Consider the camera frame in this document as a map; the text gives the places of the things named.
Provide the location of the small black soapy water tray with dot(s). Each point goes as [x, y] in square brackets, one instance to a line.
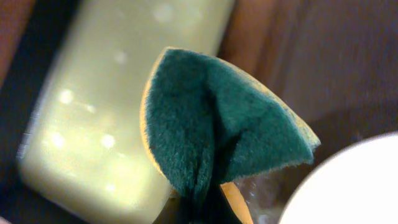
[71, 149]

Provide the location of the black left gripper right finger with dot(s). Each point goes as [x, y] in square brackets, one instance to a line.
[217, 208]

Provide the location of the cream yellow plate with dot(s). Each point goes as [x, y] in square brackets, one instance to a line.
[357, 185]

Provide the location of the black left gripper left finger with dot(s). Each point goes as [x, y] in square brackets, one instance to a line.
[178, 210]

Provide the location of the green and yellow sponge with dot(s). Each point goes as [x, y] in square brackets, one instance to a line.
[205, 122]

